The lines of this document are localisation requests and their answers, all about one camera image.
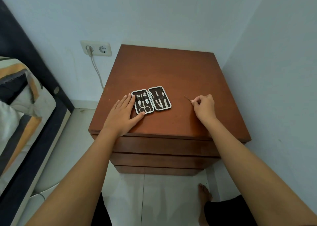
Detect person's left hand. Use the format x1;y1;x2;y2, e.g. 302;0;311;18
102;94;145;137

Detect person's right hand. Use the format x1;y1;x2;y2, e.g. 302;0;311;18
191;94;218;126

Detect black manicure kit case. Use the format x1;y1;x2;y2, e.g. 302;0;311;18
131;86;172;115

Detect person's right forearm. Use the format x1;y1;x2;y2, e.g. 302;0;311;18
203;117;317;226

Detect person's left forearm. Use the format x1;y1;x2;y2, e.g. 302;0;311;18
25;128;123;226

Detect small silver scissors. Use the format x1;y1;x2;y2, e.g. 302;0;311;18
139;97;151;114

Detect silver cuticle pusher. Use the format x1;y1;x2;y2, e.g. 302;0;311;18
155;90;165;108

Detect wide wooden drawer front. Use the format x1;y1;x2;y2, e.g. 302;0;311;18
91;134;246;157

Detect brown wooden nightstand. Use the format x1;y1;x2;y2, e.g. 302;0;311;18
88;44;252;177

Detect middle wooden drawer front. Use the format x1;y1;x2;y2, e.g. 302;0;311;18
110;153;221;169

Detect narrow wooden drawer front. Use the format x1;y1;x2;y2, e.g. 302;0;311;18
114;165;205;177

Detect patterned grey orange blanket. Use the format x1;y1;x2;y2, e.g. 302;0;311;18
0;57;57;177

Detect person's right foot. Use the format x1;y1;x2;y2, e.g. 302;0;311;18
198;183;213;226

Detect black shorts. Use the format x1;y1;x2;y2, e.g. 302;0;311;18
91;192;258;226

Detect white power cable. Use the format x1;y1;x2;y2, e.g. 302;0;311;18
90;56;105;90

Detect dark bed frame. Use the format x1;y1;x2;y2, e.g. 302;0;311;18
0;0;75;226

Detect white double wall socket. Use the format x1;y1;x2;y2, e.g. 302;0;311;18
80;40;112;57

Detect thin grey floor cable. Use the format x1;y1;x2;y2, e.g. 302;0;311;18
30;192;46;201

